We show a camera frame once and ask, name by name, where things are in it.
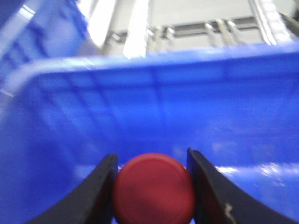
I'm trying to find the red mushroom push button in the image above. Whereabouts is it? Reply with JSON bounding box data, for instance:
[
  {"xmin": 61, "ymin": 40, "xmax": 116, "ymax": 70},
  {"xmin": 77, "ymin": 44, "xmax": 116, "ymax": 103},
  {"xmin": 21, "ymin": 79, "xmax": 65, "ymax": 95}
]
[{"xmin": 112, "ymin": 153, "xmax": 196, "ymax": 224}]

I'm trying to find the blue plastic bin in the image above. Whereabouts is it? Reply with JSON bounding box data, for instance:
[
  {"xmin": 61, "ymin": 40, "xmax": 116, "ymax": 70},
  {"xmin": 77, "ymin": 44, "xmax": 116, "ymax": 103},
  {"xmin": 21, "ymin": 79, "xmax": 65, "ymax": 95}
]
[
  {"xmin": 0, "ymin": 42, "xmax": 299, "ymax": 224},
  {"xmin": 0, "ymin": 0, "xmax": 87, "ymax": 83}
]

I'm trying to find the left blue plastic bin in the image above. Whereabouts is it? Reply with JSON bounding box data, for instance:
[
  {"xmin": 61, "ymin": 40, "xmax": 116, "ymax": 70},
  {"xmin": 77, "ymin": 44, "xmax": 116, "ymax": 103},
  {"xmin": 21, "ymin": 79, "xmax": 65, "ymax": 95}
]
[{"xmin": 0, "ymin": 0, "xmax": 87, "ymax": 83}]

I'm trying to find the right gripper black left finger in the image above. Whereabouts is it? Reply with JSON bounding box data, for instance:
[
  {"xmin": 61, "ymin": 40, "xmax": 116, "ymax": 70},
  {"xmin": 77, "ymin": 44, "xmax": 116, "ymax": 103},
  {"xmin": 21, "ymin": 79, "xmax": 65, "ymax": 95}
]
[{"xmin": 27, "ymin": 154, "xmax": 118, "ymax": 224}]

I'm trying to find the right blue plastic bin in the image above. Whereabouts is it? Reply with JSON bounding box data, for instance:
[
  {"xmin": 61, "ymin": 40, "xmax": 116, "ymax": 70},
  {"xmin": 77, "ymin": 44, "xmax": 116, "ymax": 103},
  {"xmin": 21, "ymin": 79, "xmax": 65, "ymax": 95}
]
[{"xmin": 0, "ymin": 42, "xmax": 299, "ymax": 224}]

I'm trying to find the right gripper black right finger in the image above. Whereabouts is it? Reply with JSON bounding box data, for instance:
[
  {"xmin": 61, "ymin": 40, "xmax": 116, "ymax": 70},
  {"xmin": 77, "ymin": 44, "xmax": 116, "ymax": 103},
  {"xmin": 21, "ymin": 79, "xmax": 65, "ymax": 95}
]
[{"xmin": 187, "ymin": 148, "xmax": 293, "ymax": 224}]

